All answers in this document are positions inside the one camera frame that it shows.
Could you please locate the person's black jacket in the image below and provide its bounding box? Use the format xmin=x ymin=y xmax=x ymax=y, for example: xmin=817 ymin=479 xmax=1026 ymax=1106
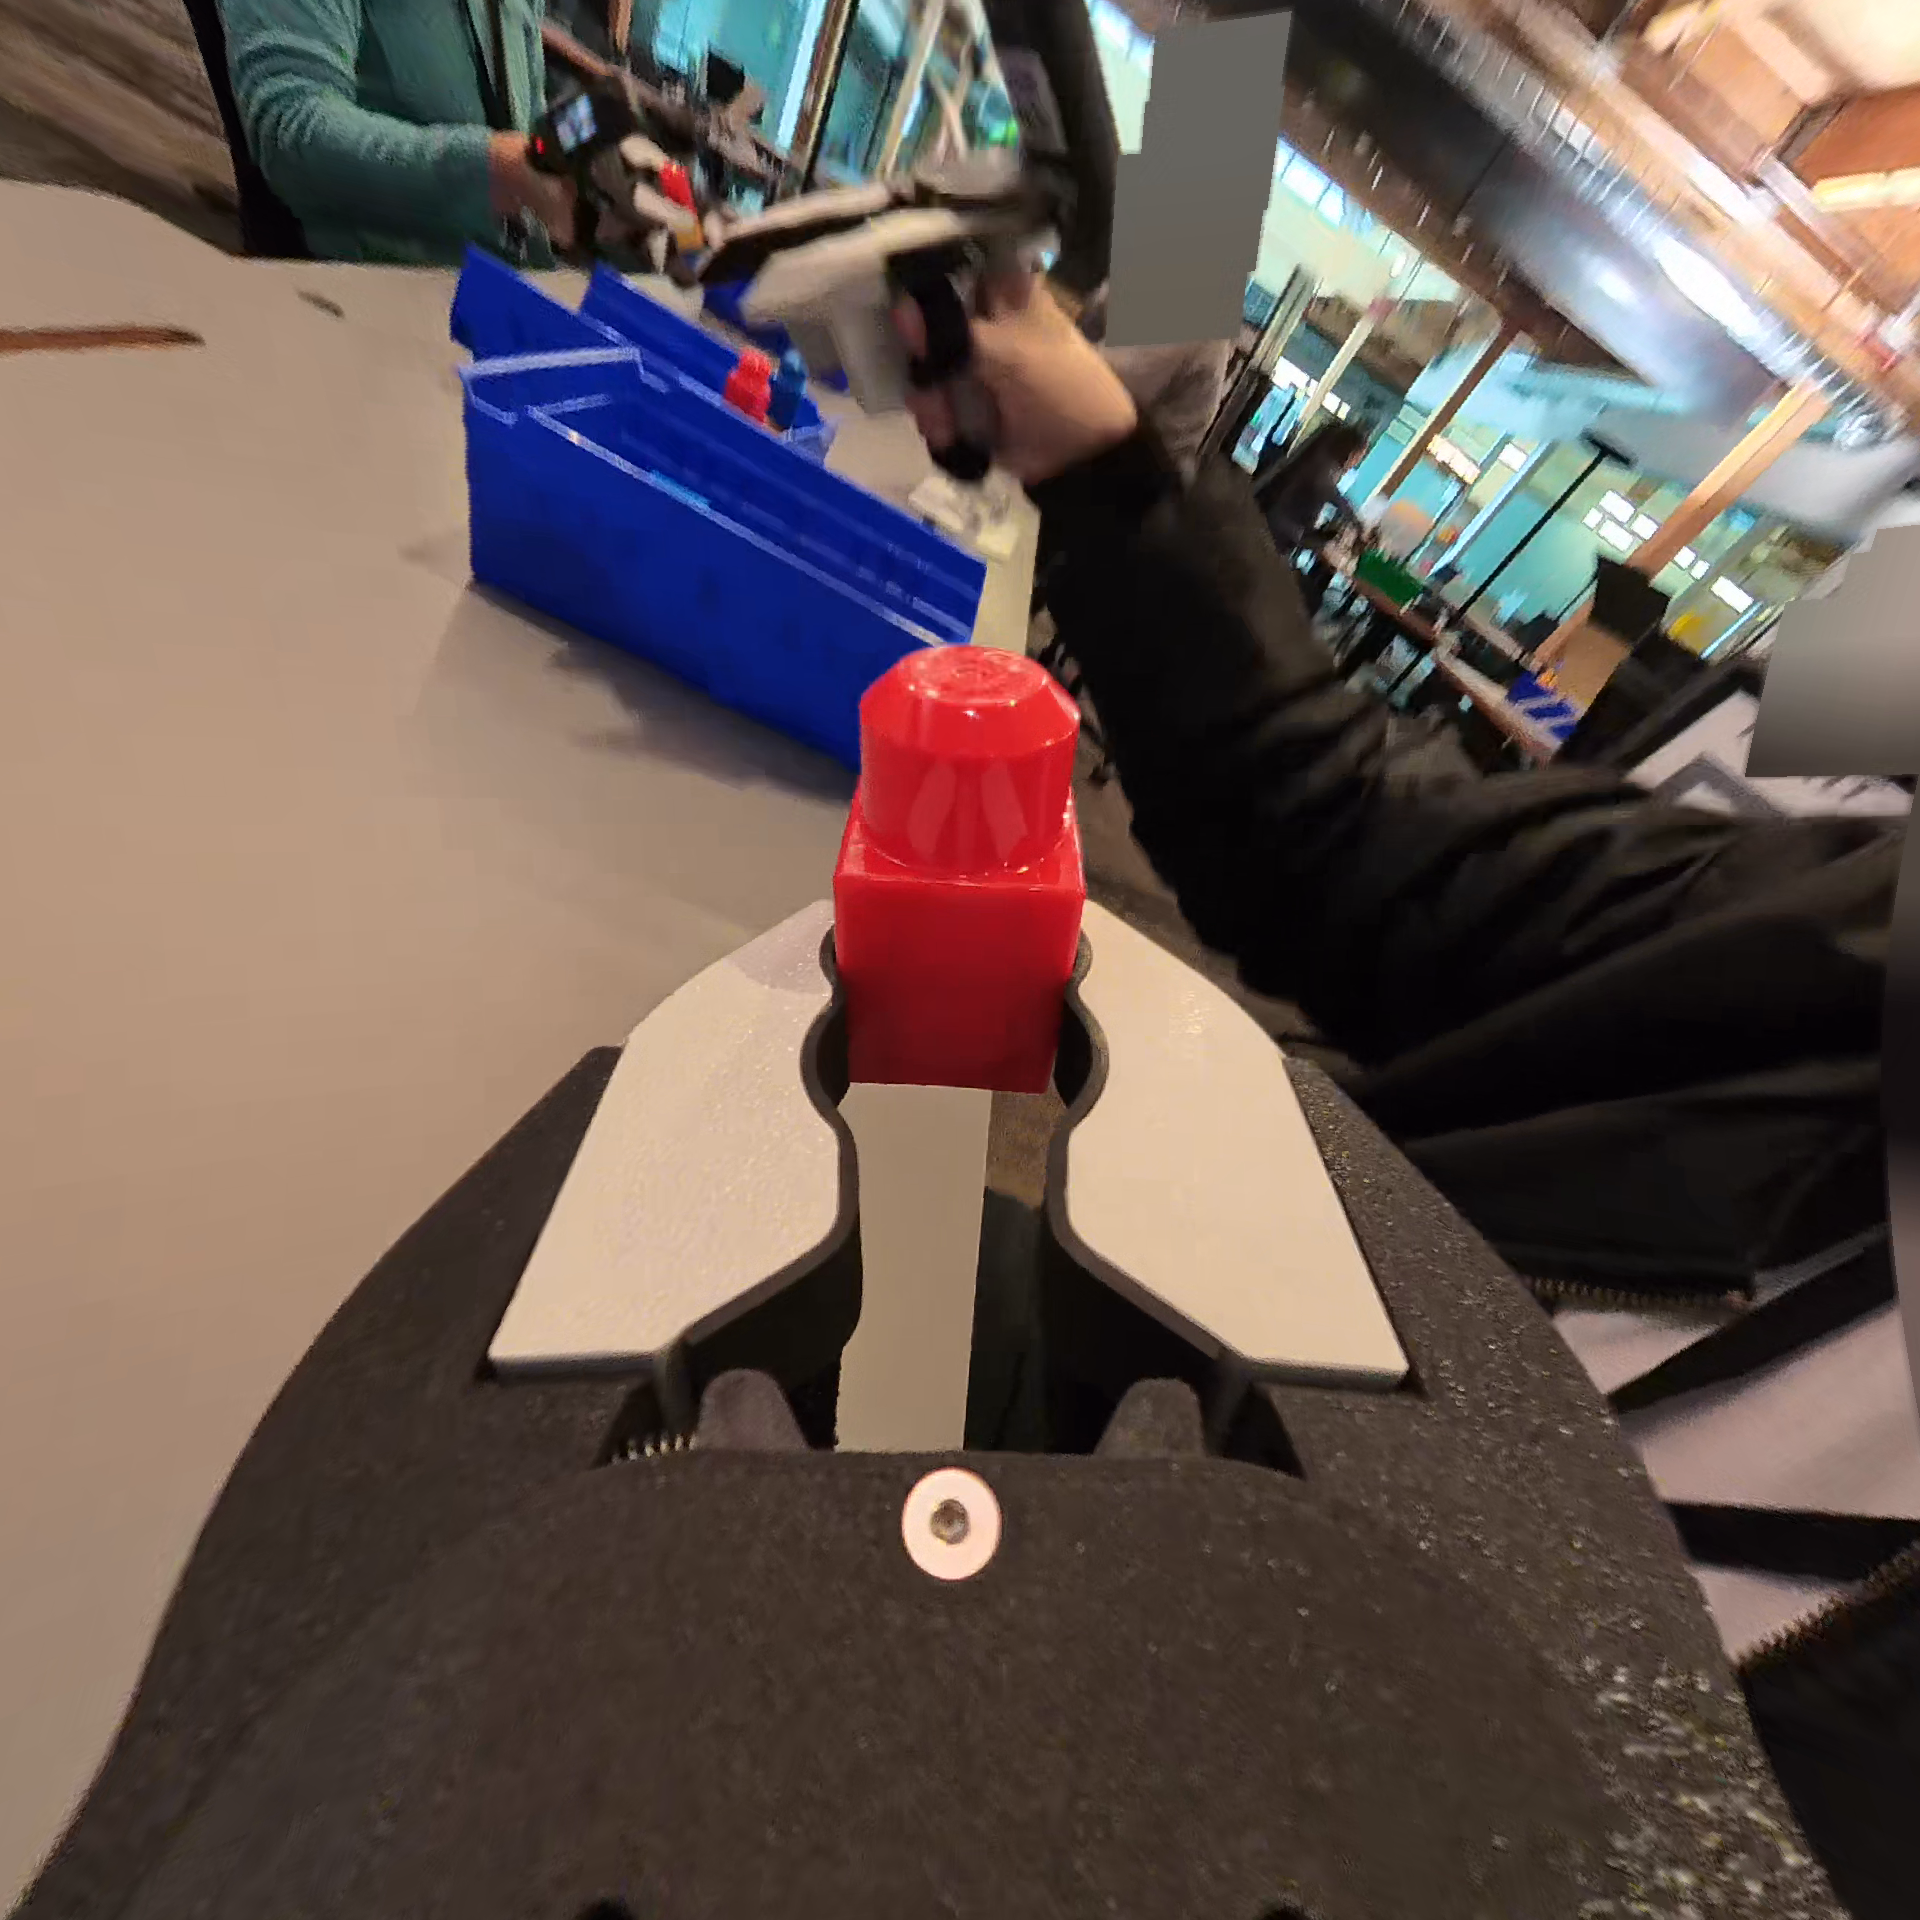
xmin=1350 ymin=1050 xmax=1920 ymax=1920

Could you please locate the person's right hand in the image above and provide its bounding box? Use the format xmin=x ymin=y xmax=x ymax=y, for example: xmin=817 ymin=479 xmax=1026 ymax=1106
xmin=892 ymin=276 xmax=1135 ymax=486

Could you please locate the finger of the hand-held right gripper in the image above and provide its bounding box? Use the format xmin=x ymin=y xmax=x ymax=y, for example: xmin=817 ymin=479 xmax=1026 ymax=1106
xmin=697 ymin=183 xmax=904 ymax=289

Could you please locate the black strap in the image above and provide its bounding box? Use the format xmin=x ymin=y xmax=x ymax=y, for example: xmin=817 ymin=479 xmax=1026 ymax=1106
xmin=1605 ymin=1246 xmax=1920 ymax=1577

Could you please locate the slanted wooden beam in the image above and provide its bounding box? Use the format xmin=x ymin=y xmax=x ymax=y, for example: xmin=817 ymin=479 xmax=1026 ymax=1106
xmin=1626 ymin=376 xmax=1840 ymax=579

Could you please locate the person's white garment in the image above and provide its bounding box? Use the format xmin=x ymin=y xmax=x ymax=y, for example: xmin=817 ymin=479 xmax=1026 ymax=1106
xmin=1551 ymin=1306 xmax=1920 ymax=1667

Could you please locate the blue plastic bin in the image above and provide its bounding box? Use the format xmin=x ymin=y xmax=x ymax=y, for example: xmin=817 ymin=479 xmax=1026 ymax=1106
xmin=457 ymin=347 xmax=989 ymax=776
xmin=449 ymin=244 xmax=834 ymax=452

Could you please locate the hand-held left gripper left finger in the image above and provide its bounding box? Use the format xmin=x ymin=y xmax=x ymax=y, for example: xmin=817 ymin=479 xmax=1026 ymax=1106
xmin=487 ymin=902 xmax=868 ymax=1434

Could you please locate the person's right forearm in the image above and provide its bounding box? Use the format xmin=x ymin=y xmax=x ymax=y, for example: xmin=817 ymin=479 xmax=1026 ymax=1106
xmin=1023 ymin=420 xmax=1920 ymax=1308

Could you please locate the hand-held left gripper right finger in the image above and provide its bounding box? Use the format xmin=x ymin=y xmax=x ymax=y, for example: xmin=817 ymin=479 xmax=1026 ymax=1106
xmin=1036 ymin=902 xmax=1413 ymax=1434

